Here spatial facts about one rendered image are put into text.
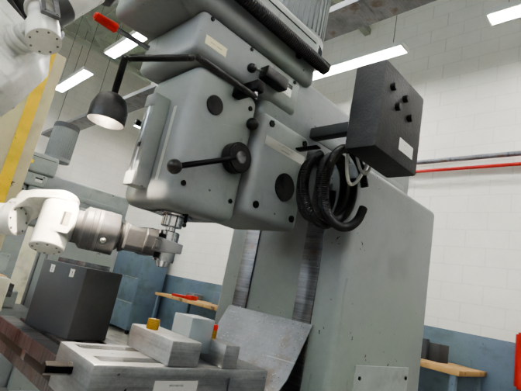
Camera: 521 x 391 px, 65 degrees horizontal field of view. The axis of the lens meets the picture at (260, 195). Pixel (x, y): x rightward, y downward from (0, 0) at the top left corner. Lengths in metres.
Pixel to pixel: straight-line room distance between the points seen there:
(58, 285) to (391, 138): 0.96
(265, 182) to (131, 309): 7.32
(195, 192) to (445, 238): 4.45
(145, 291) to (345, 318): 7.33
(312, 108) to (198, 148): 0.40
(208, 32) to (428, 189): 4.66
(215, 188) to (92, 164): 9.81
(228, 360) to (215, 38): 0.65
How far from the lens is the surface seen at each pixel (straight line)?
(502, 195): 5.10
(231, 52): 0.97
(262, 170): 0.97
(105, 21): 1.06
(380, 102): 0.94
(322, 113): 1.19
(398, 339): 1.32
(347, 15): 3.86
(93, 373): 0.66
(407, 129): 1.03
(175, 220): 0.93
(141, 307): 8.29
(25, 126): 2.65
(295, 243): 1.16
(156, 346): 0.75
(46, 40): 0.98
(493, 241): 4.99
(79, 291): 1.21
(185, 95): 0.92
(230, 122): 0.95
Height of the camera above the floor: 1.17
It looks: 13 degrees up
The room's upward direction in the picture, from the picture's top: 11 degrees clockwise
